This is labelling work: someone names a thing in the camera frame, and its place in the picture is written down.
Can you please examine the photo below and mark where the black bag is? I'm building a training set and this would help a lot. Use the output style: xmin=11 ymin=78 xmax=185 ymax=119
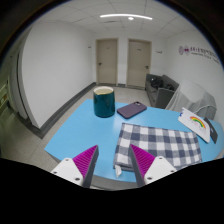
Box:
xmin=150 ymin=76 xmax=164 ymax=90

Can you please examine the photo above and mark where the beige door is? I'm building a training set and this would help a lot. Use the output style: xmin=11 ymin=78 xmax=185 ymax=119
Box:
xmin=126 ymin=38 xmax=153 ymax=89
xmin=95 ymin=38 xmax=119 ymax=86

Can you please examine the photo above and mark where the purple smartphone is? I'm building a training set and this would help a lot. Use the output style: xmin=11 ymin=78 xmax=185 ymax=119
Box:
xmin=116 ymin=101 xmax=148 ymax=120

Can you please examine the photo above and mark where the dark teal mug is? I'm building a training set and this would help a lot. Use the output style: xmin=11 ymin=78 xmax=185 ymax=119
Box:
xmin=92 ymin=85 xmax=116 ymax=118

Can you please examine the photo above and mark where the blue white checked towel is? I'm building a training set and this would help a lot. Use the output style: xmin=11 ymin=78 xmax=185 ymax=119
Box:
xmin=113 ymin=122 xmax=203 ymax=178

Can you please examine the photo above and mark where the grey cloth covered furniture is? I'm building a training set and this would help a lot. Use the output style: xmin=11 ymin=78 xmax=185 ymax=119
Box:
xmin=165 ymin=79 xmax=218 ymax=121

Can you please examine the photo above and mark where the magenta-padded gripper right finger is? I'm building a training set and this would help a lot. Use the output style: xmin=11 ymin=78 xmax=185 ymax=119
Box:
xmin=128 ymin=143 xmax=178 ymax=188

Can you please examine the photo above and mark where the grey sofa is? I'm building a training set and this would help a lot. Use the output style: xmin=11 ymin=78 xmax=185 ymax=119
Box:
xmin=144 ymin=73 xmax=180 ymax=110

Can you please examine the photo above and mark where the long ceiling light strip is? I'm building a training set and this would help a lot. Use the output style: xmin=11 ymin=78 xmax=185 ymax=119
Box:
xmin=99 ymin=13 xmax=154 ymax=21

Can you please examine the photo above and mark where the wall lettering sign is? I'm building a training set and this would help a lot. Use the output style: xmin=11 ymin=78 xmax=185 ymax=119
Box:
xmin=178 ymin=44 xmax=214 ymax=63

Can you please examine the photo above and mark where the white rainbow print bag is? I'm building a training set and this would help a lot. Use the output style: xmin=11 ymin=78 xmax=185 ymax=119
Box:
xmin=177 ymin=107 xmax=212 ymax=144

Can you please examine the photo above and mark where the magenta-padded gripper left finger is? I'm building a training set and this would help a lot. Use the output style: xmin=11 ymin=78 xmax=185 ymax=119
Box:
xmin=50 ymin=144 xmax=100 ymax=189

